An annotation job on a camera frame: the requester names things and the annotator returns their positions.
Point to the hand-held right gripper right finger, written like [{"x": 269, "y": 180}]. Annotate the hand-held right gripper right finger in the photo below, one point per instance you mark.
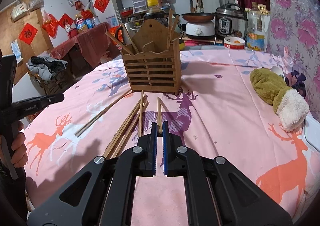
[{"x": 165, "y": 148}]

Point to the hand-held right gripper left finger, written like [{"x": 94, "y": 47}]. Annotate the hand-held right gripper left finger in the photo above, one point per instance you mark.
[{"x": 154, "y": 148}]

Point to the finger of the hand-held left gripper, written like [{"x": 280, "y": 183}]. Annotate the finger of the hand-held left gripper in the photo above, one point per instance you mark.
[{"x": 52, "y": 100}]

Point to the single wooden chopstick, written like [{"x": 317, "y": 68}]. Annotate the single wooden chopstick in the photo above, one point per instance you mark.
[
  {"x": 102, "y": 115},
  {"x": 130, "y": 38},
  {"x": 159, "y": 111},
  {"x": 175, "y": 26},
  {"x": 171, "y": 23},
  {"x": 117, "y": 41}
]

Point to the bunch of wooden chopsticks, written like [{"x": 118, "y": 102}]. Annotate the bunch of wooden chopsticks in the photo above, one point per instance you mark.
[{"x": 141, "y": 111}]

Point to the wooden chopstick holder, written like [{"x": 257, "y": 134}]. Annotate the wooden chopstick holder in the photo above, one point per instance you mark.
[{"x": 152, "y": 76}]

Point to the person's left forearm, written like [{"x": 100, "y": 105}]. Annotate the person's left forearm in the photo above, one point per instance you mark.
[{"x": 12, "y": 196}]

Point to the person's left hand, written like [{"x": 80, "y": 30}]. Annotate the person's left hand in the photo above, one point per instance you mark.
[{"x": 20, "y": 151}]

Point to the wooden chair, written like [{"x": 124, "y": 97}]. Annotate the wooden chair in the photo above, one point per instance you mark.
[{"x": 47, "y": 86}]

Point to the pile of dark clothes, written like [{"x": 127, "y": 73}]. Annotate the pile of dark clothes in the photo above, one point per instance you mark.
[{"x": 45, "y": 66}]

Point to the white and blue plastic packet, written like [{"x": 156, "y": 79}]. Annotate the white and blue plastic packet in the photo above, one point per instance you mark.
[{"x": 16, "y": 50}]

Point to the brown wooden door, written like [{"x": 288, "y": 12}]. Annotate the brown wooden door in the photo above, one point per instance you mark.
[{"x": 42, "y": 46}]

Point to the pink deer print bedsheet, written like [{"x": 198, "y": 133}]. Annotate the pink deer print bedsheet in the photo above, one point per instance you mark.
[{"x": 225, "y": 116}]

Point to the red cloth covered table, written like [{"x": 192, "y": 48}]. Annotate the red cloth covered table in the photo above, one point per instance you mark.
[{"x": 92, "y": 41}]

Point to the white figurine bottle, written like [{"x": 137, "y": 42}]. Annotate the white figurine bottle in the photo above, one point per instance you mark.
[{"x": 67, "y": 27}]

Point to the red plastic bag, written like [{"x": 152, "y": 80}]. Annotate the red plastic bag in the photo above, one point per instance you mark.
[{"x": 50, "y": 25}]

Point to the plastic wrapped white bag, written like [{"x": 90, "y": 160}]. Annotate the plastic wrapped white bag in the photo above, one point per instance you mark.
[
  {"x": 36, "y": 1},
  {"x": 20, "y": 11}
]

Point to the yellow cooking oil bottle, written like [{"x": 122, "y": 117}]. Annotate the yellow cooking oil bottle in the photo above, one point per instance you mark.
[{"x": 81, "y": 25}]

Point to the small red diamond paper decoration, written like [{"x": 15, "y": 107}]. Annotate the small red diamond paper decoration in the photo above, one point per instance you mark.
[{"x": 66, "y": 20}]

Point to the red hanging ornament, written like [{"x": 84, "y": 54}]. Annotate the red hanging ornament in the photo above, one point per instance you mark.
[{"x": 78, "y": 5}]

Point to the small yellow frying pan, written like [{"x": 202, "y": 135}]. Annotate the small yellow frying pan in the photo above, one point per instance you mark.
[{"x": 182, "y": 45}]

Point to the steel electric kettle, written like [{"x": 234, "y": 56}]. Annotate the steel electric kettle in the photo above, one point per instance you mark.
[{"x": 128, "y": 27}]

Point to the red basin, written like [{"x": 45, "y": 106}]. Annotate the red basin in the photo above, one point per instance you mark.
[{"x": 126, "y": 12}]

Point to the green and white plush toy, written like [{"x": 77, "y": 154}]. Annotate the green and white plush toy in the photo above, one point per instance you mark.
[{"x": 267, "y": 86}]

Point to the white electric cooker base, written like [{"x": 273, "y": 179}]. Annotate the white electric cooker base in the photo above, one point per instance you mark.
[{"x": 200, "y": 30}]

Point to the red and white bowl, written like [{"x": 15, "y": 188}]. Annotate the red and white bowl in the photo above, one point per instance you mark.
[{"x": 233, "y": 45}]

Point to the dark sauce bottle yellow cap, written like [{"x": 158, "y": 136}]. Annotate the dark sauce bottle yellow cap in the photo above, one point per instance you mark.
[{"x": 155, "y": 13}]

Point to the brown frying pan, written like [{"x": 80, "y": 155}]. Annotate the brown frying pan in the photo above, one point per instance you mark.
[{"x": 197, "y": 17}]

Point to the white spoon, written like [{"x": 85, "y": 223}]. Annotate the white spoon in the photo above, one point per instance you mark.
[{"x": 276, "y": 70}]

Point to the silver black pressure cooker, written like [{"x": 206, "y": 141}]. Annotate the silver black pressure cooker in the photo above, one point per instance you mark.
[{"x": 230, "y": 23}]

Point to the clear plastic oil bottle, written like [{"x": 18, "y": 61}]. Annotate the clear plastic oil bottle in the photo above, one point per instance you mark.
[{"x": 256, "y": 36}]

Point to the white plastic lid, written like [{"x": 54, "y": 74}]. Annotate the white plastic lid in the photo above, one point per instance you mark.
[{"x": 310, "y": 128}]

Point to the dark purple patterned cloth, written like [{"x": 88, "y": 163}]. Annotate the dark purple patterned cloth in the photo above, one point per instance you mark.
[{"x": 297, "y": 78}]

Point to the floral foil wall covering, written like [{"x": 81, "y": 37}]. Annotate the floral foil wall covering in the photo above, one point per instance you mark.
[{"x": 295, "y": 28}]

